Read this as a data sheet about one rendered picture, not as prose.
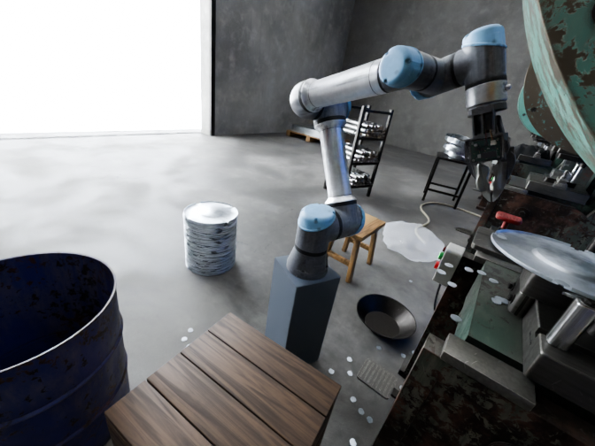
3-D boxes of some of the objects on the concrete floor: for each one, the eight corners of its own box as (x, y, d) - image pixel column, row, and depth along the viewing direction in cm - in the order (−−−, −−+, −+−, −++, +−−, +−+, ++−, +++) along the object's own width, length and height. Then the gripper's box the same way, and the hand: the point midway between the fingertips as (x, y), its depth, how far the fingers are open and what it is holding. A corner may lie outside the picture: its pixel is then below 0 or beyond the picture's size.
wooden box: (125, 486, 74) (103, 412, 58) (227, 379, 104) (230, 311, 89) (234, 629, 57) (243, 580, 42) (318, 452, 87) (342, 385, 72)
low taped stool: (343, 249, 205) (354, 208, 190) (372, 264, 192) (386, 221, 177) (317, 266, 180) (327, 221, 165) (348, 284, 167) (362, 237, 152)
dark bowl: (343, 324, 138) (345, 313, 134) (367, 296, 160) (370, 286, 157) (400, 361, 123) (405, 350, 120) (419, 324, 145) (423, 314, 142)
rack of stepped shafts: (344, 201, 294) (367, 106, 251) (320, 186, 327) (336, 100, 284) (372, 197, 316) (397, 111, 274) (346, 184, 349) (365, 104, 307)
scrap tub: (-54, 421, 81) (-149, 298, 59) (106, 337, 112) (82, 237, 91) (-27, 562, 60) (-158, 451, 39) (160, 411, 91) (146, 303, 70)
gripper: (456, 111, 60) (462, 207, 63) (508, 98, 53) (512, 205, 57) (467, 113, 65) (471, 201, 69) (514, 102, 59) (517, 198, 63)
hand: (491, 196), depth 65 cm, fingers closed
